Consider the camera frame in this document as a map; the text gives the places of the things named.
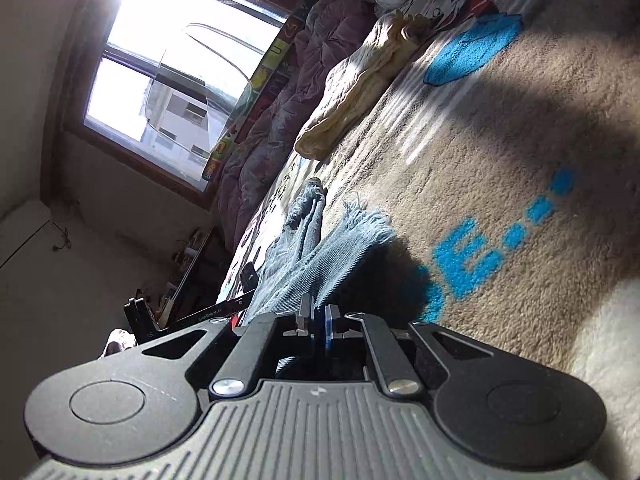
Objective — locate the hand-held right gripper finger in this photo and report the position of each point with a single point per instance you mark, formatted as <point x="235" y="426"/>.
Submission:
<point x="327" y="327"/>
<point x="316" y="327"/>

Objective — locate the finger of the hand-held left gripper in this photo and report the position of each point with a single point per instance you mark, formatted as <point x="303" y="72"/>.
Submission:
<point x="248" y="276"/>

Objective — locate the cream yellow garment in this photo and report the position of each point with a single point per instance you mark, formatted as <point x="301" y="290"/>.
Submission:
<point x="365" y="75"/>

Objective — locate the person's left hand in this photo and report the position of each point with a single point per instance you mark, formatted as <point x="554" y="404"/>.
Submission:
<point x="117" y="344"/>

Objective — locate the cluttered dark desk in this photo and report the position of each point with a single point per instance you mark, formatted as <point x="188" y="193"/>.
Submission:
<point x="192" y="270"/>

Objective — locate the blue denim jeans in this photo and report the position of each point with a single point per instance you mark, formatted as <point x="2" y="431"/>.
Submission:
<point x="320" y="260"/>

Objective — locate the purple quilt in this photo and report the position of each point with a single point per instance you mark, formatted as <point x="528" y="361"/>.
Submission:
<point x="300" y="90"/>

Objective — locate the colourful alphabet board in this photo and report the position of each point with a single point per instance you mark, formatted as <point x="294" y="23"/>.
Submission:
<point x="265" y="75"/>

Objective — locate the cartoon mouse printed blanket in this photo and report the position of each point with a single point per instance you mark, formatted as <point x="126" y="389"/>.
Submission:
<point x="500" y="160"/>

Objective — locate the window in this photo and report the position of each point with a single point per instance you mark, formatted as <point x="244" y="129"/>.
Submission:
<point x="150" y="75"/>

